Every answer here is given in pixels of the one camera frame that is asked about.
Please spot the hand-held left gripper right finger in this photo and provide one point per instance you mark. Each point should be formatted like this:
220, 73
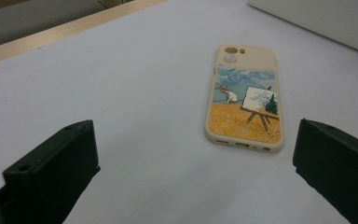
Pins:
338, 168

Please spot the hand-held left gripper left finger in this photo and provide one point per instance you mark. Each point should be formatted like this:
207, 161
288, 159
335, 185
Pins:
52, 174

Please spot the white plastic storage bin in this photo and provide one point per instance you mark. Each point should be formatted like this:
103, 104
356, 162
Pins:
323, 18

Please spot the beige painted-print phone case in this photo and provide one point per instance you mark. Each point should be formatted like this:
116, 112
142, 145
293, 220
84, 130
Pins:
245, 124

